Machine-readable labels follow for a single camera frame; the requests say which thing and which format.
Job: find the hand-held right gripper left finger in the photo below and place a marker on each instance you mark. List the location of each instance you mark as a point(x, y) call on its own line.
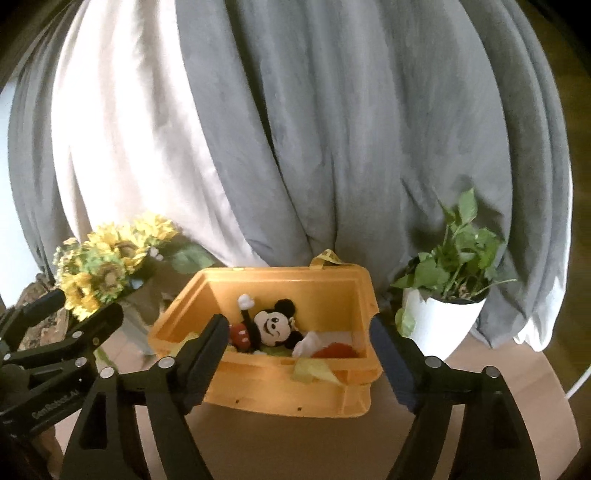
point(217, 337)

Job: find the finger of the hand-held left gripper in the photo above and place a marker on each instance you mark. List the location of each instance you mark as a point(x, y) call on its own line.
point(37, 309)
point(87, 332)

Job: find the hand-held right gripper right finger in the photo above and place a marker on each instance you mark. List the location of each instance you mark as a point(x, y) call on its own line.
point(392, 355)

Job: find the mouse plush toy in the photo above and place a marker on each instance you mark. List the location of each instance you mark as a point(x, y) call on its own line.
point(270, 327)

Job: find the red fluffy pompom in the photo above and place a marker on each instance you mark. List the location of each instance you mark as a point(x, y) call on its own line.
point(337, 351)

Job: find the green plush toy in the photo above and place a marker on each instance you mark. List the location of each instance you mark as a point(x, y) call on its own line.
point(274, 351)

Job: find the white tissue cloth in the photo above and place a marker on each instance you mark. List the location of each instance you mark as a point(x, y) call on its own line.
point(318, 339)

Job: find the brown textured object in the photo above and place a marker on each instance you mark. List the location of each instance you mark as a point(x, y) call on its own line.
point(44, 323)

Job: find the pale green ribbed bucket vase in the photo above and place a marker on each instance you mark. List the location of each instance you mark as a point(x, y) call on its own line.
point(138, 314)

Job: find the white plant pot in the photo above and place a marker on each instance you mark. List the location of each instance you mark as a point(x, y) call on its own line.
point(438, 323)

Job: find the artificial sunflower bouquet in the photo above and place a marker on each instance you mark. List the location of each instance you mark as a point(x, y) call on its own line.
point(106, 267)

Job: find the green leafy plant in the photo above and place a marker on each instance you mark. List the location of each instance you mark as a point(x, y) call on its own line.
point(457, 258)

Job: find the white curtain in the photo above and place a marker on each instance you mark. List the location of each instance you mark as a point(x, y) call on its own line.
point(549, 318)
point(134, 138)

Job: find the grey curtain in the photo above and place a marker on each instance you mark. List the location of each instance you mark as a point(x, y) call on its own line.
point(346, 115)

